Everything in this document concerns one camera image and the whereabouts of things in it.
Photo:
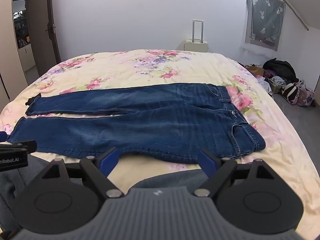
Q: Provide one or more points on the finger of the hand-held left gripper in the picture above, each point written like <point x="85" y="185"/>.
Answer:
<point x="27" y="146"/>

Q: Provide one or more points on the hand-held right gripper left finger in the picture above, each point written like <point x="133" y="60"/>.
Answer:
<point x="111" y="159"/>

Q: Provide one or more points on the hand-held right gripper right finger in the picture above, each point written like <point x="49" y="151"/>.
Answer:
<point x="207" y="162"/>

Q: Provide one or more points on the blue denim pants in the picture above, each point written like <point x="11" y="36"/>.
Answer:
<point x="150" y="120"/>

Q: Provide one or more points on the person's blue-grey clothing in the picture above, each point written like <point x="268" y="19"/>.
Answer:
<point x="170" y="178"/>

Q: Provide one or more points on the small dark cloth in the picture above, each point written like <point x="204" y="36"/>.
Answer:
<point x="33" y="99"/>

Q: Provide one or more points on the floral bedspread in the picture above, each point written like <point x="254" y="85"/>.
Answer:
<point x="140" y="67"/>

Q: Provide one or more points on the pile of clothes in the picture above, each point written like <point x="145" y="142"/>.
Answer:
<point x="265" y="78"/>

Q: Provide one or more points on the beige wardrobe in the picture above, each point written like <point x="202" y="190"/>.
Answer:
<point x="8" y="42"/>

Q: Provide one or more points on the striped bag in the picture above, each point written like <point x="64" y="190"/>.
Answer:
<point x="296" y="93"/>

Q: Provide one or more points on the cream suitcase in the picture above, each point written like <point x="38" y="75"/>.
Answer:
<point x="196" y="45"/>

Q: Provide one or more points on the brown door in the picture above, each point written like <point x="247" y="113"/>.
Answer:
<point x="41" y="30"/>

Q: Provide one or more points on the black jacket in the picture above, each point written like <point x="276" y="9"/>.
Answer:
<point x="281" y="68"/>

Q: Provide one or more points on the dark shelf with items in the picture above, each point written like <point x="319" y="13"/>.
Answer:
<point x="21" y="25"/>

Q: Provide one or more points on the white lace curtain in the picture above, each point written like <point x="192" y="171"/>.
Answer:
<point x="246" y="38"/>

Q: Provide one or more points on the grey printed curtain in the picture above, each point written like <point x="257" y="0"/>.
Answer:
<point x="268" y="17"/>

